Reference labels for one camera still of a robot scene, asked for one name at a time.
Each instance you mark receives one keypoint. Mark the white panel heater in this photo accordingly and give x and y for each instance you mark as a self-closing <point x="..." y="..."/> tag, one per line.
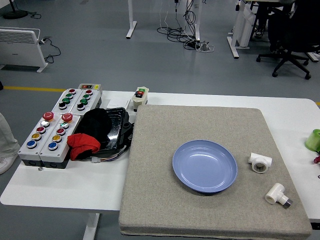
<point x="17" y="47"/>

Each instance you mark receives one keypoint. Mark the black cloth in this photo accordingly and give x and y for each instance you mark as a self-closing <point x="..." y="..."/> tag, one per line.
<point x="96" y="122"/>

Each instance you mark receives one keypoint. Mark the black device under tray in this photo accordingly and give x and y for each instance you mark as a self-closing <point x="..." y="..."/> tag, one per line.
<point x="127" y="128"/>

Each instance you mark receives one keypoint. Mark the white table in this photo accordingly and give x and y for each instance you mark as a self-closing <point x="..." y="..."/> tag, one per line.
<point x="75" y="185"/>

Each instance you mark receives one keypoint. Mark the white desk with panel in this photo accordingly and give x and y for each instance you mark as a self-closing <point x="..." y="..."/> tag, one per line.
<point x="243" y="27"/>

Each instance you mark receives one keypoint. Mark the seated person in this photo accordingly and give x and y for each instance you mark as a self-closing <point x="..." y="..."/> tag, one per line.
<point x="261" y="31"/>

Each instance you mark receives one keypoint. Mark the green translucent roll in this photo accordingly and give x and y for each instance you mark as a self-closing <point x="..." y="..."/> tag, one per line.
<point x="313" y="140"/>

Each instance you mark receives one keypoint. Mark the black office chair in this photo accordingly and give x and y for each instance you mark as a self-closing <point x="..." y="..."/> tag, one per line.
<point x="292" y="37"/>

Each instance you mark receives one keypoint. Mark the white elbow fitting metal thread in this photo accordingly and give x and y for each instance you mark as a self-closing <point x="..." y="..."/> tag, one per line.
<point x="275" y="193"/>

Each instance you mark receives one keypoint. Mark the white tee pipe fitting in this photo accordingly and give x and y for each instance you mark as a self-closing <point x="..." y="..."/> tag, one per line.
<point x="260" y="162"/>

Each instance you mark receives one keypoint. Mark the black plastic tray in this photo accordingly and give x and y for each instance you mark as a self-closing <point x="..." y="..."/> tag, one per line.
<point x="117" y="125"/>

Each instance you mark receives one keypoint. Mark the pink red small object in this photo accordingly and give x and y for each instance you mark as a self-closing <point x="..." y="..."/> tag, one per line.
<point x="317" y="159"/>

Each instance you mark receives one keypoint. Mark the grey box with mushroom button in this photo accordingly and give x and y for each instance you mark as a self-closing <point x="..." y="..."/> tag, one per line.
<point x="27" y="153"/>
<point x="60" y="153"/>

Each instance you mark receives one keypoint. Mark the white desk leg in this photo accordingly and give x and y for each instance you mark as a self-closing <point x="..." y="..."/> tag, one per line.
<point x="131" y="20"/>
<point x="197" y="25"/>

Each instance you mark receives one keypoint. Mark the blue round plate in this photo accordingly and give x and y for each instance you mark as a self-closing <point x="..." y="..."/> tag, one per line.
<point x="200" y="170"/>

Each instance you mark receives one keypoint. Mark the white paper sheet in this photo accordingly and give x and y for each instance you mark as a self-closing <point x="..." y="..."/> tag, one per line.
<point x="117" y="102"/>

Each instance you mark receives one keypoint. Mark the grey box red green buttons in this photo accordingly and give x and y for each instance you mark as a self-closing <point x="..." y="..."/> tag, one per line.
<point x="91" y="100"/>
<point x="61" y="98"/>

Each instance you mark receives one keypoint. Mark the small grey switch box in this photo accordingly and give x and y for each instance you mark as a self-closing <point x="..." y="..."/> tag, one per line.
<point x="89" y="86"/>

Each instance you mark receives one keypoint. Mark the black round stand base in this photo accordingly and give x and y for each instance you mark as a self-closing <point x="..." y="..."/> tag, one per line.
<point x="15" y="13"/>

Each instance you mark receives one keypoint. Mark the grey-brown fabric mat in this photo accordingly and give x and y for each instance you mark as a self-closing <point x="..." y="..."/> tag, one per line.
<point x="160" y="175"/>

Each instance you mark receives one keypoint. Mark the small metal screw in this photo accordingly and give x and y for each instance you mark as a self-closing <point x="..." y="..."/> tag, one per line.
<point x="39" y="169"/>

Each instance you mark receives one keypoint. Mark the red cloth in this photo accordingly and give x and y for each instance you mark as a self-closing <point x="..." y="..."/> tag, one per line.
<point x="82" y="141"/>

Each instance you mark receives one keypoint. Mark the cream green red switch box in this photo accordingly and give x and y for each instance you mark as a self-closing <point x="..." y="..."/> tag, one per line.
<point x="140" y="98"/>

